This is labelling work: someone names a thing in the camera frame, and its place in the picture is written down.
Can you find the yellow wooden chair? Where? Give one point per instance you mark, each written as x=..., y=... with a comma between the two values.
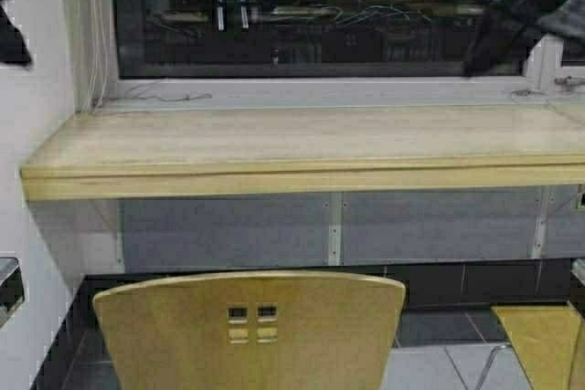
x=548, y=341
x=281, y=329

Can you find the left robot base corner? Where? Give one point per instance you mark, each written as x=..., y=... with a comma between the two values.
x=12, y=288

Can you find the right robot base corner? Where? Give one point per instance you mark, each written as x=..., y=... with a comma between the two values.
x=577, y=285

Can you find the long wooden counter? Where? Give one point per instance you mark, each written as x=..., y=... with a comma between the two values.
x=121, y=155

